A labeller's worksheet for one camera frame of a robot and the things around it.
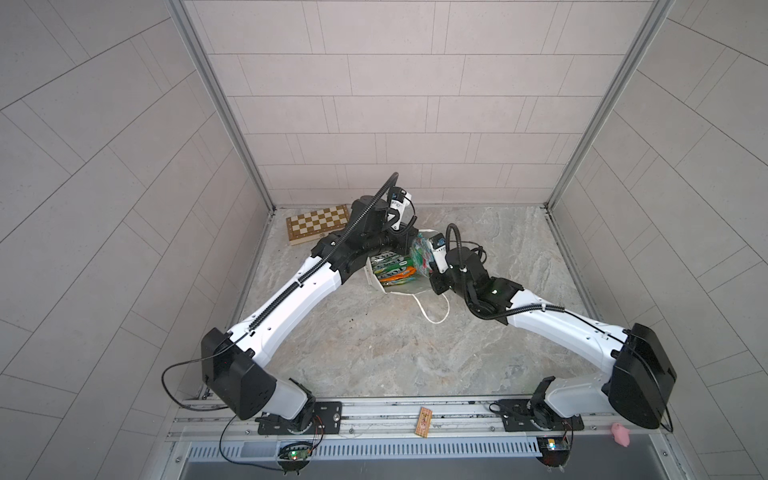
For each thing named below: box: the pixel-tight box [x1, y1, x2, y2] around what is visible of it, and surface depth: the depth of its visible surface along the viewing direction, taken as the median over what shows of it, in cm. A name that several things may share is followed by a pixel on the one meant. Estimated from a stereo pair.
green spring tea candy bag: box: [371, 251, 415, 277], surface depth 88 cm
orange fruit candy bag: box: [379, 266, 417, 282], surface depth 88 cm
